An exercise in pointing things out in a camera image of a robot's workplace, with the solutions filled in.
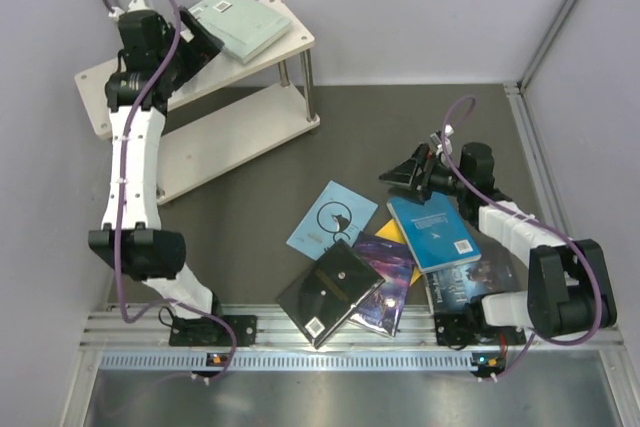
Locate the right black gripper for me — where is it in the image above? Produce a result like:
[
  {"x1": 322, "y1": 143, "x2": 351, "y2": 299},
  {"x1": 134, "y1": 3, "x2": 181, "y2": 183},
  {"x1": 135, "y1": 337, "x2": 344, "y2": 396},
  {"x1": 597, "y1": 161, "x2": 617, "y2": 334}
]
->
[{"x1": 379, "y1": 144, "x2": 469, "y2": 205}]

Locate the pale green book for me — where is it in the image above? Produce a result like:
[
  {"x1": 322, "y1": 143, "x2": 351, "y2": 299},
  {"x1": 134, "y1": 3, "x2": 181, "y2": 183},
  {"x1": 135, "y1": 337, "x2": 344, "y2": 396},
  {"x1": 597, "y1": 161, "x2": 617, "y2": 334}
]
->
[{"x1": 189, "y1": 0, "x2": 292, "y2": 64}]

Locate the blue paperback book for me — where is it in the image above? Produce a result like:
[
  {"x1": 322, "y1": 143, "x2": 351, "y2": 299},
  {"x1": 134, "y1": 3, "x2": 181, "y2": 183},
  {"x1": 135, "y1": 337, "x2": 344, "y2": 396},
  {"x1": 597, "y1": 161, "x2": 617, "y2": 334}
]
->
[{"x1": 387, "y1": 193, "x2": 481, "y2": 274}]

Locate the black shiny book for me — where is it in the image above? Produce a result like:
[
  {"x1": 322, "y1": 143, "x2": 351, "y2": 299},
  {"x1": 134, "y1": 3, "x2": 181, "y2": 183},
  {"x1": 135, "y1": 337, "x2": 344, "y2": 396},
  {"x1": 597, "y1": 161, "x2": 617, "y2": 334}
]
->
[{"x1": 277, "y1": 240, "x2": 384, "y2": 350}]

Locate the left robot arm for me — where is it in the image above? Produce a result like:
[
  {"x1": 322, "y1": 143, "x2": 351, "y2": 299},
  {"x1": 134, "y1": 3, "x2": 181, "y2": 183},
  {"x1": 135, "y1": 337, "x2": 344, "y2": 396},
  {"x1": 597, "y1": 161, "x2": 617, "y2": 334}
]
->
[{"x1": 88, "y1": 7, "x2": 226, "y2": 344}]

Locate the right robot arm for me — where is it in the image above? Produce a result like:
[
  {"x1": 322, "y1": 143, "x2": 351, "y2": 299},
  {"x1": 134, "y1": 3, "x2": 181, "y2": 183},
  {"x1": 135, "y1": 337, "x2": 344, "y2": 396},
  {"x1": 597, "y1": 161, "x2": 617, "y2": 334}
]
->
[{"x1": 379, "y1": 142, "x2": 618, "y2": 345}]

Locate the yellow book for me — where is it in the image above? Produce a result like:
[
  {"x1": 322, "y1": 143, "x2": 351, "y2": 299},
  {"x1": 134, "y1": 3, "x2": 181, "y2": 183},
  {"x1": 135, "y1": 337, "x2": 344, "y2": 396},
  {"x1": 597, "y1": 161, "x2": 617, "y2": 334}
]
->
[{"x1": 376, "y1": 219, "x2": 421, "y2": 286}]

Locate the light blue cat book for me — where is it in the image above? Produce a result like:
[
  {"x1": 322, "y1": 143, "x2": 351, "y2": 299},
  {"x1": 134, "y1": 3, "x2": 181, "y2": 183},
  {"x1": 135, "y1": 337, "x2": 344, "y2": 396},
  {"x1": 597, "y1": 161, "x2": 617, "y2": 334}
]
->
[{"x1": 286, "y1": 181, "x2": 378, "y2": 260}]

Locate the purple Robinson Crusoe book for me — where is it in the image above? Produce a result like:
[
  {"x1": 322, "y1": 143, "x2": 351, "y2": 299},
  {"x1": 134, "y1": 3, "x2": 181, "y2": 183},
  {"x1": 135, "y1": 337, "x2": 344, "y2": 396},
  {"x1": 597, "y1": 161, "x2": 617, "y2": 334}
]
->
[{"x1": 349, "y1": 232, "x2": 415, "y2": 338}]

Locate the white two-tier shelf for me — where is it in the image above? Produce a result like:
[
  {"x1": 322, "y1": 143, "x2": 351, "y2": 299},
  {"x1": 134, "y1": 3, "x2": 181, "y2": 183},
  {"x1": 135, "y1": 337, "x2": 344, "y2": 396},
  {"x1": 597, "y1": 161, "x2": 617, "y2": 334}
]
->
[{"x1": 73, "y1": 0, "x2": 321, "y2": 206}]

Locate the dark blue castle book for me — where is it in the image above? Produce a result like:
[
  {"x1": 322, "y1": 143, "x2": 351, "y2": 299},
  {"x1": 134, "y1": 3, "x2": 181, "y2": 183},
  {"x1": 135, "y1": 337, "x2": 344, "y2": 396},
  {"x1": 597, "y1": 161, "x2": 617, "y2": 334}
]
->
[{"x1": 425, "y1": 241, "x2": 521, "y2": 314}]

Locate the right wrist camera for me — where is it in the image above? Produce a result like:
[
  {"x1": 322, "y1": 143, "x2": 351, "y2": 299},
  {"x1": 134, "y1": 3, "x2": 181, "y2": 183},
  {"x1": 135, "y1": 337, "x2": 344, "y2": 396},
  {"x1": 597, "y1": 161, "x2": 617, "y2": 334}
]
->
[{"x1": 429, "y1": 124, "x2": 455, "y2": 156}]

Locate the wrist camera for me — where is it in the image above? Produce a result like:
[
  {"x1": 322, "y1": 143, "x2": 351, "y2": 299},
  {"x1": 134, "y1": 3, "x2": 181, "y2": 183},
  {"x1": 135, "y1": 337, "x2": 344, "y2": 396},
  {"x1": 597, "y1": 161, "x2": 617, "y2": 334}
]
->
[
  {"x1": 108, "y1": 0, "x2": 153, "y2": 22},
  {"x1": 429, "y1": 124, "x2": 455, "y2": 156}
]

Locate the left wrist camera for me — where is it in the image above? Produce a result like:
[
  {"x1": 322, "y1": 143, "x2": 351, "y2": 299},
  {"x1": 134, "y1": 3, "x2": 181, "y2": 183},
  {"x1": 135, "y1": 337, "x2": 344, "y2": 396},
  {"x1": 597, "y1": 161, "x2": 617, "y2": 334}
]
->
[{"x1": 108, "y1": 0, "x2": 153, "y2": 22}]

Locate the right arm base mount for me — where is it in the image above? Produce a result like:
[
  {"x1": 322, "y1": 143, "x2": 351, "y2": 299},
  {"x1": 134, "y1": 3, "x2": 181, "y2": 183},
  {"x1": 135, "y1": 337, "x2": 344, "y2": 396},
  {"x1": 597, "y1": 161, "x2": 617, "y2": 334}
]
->
[{"x1": 433, "y1": 297, "x2": 526, "y2": 350}]

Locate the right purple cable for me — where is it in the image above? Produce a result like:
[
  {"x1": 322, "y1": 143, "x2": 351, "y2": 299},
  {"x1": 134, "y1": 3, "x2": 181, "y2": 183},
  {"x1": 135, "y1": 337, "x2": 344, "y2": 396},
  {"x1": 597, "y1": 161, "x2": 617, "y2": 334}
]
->
[{"x1": 442, "y1": 94, "x2": 614, "y2": 383}]

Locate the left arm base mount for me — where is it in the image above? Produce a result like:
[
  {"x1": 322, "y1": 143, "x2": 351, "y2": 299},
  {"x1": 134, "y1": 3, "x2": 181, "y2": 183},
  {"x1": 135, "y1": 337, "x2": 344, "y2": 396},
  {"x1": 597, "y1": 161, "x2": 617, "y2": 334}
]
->
[{"x1": 168, "y1": 315, "x2": 258, "y2": 347}]

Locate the slotted cable duct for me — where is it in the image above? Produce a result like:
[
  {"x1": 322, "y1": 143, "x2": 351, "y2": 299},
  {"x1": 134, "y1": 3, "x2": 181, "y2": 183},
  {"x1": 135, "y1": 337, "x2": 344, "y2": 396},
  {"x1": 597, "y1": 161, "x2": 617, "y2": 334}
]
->
[{"x1": 99, "y1": 350, "x2": 487, "y2": 372}]

